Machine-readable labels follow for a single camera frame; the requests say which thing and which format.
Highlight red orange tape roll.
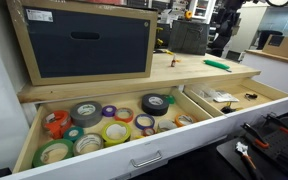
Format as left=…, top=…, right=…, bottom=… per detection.
left=113, top=107, right=135, bottom=124

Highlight tiny red tape roll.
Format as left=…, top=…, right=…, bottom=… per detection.
left=141, top=126, right=157, bottom=138

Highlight teal tape roll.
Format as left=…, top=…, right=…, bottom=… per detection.
left=62, top=125, right=85, bottom=143

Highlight black office chair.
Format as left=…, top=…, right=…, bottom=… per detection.
left=207, top=33, right=233, bottom=58

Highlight green toothbrush case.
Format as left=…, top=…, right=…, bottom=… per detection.
left=202, top=59, right=233, bottom=73

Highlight white shelf cabinet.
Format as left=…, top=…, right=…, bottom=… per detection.
left=187, top=0, right=218, bottom=24

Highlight large green tape roll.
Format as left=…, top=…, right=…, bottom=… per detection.
left=32, top=138, right=75, bottom=168

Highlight blue tape roll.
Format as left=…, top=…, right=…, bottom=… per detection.
left=134, top=113, right=156, bottom=131

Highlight small purple tape roll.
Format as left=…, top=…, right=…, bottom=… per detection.
left=101, top=104, right=118, bottom=118

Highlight clear packing tape roll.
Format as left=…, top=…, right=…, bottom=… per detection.
left=72, top=132, right=105, bottom=157

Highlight cardboard box with dark panel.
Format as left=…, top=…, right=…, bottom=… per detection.
left=6, top=0, right=159, bottom=87

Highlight black orange spring clamp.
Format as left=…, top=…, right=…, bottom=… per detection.
left=263, top=112, right=288, bottom=135
left=241, top=122, right=271, bottom=150

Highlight silver foil bag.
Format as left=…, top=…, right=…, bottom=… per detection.
left=212, top=90, right=241, bottom=104

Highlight white wooden drawer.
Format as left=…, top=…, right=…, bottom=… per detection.
left=0, top=77, right=288, bottom=180

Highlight black tape roll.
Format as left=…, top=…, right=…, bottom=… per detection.
left=141, top=93, right=170, bottom=117

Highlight dark chair backrest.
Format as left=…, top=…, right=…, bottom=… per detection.
left=257, top=30, right=284, bottom=51

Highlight white yellow tape roll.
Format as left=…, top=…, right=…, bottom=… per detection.
left=156, top=118, right=179, bottom=133

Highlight red capped glue bottle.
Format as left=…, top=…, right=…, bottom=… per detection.
left=170, top=53, right=178, bottom=68

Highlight orange masking tape roll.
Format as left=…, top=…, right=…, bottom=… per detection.
left=174, top=112, right=198, bottom=128

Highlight wood topped white counter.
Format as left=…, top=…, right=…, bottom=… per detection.
left=242, top=49, right=288, bottom=96

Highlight black yellow spring clamp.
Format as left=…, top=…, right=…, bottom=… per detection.
left=220, top=101, right=243, bottom=115

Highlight black mat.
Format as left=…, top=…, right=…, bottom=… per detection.
left=216, top=114, right=288, bottom=180

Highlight grey duct tape roll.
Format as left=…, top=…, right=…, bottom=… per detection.
left=69, top=100, right=104, bottom=128

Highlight plain cardboard box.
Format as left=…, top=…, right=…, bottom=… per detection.
left=262, top=34, right=288, bottom=60

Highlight small green tape roll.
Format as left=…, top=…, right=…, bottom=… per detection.
left=164, top=94, right=177, bottom=105

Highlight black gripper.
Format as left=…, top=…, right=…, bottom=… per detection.
left=217, top=0, right=243, bottom=28

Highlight yellow green tape roll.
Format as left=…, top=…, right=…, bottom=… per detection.
left=100, top=120, right=133, bottom=148

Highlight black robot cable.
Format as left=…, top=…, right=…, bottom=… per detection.
left=265, top=0, right=288, bottom=8

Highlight metal drawer handle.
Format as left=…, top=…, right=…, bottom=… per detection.
left=129, top=149, right=164, bottom=169

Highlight yellow round object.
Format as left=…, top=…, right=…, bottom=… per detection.
left=183, top=10, right=194, bottom=21

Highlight orange handled scraper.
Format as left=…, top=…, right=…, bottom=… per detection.
left=235, top=141, right=262, bottom=180

